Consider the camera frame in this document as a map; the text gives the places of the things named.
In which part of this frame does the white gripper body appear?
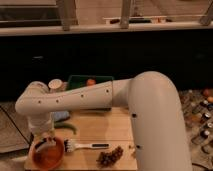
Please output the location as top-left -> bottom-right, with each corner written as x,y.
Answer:
27,114 -> 53,135

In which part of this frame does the wooden black felt eraser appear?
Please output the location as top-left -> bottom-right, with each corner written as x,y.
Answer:
35,138 -> 56,153

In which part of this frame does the red bowl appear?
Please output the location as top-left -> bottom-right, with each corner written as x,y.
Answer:
32,137 -> 64,171

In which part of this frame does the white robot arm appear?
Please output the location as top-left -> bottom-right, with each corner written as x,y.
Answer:
15,71 -> 193,171

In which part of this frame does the blue sponge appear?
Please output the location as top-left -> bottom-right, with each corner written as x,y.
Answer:
52,111 -> 70,122

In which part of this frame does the white dish brush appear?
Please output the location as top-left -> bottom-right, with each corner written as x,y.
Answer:
64,139 -> 109,152

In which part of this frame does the white paper cup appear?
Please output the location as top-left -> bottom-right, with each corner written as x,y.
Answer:
48,79 -> 63,92

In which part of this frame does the green plastic tray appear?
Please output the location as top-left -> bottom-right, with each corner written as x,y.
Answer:
66,75 -> 114,90

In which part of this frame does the orange fruit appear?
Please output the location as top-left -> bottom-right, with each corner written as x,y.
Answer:
86,79 -> 96,86

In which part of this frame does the bunch of red grapes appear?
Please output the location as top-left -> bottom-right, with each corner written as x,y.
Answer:
96,146 -> 123,168

